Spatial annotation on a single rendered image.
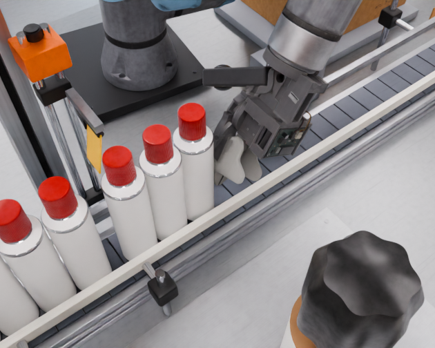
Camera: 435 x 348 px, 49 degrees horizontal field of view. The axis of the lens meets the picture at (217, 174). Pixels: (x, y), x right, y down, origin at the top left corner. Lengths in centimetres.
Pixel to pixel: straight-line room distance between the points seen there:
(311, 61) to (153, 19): 39
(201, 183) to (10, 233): 25
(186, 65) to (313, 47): 47
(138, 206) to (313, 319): 27
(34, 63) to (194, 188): 26
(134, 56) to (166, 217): 38
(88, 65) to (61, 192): 54
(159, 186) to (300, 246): 23
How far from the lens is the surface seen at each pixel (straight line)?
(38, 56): 50
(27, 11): 127
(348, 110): 89
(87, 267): 62
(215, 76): 67
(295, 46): 57
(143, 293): 69
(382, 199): 84
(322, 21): 56
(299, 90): 58
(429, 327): 70
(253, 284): 67
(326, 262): 36
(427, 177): 90
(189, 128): 57
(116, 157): 53
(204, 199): 67
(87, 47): 107
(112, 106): 93
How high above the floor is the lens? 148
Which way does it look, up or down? 52 degrees down
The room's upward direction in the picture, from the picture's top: straight up
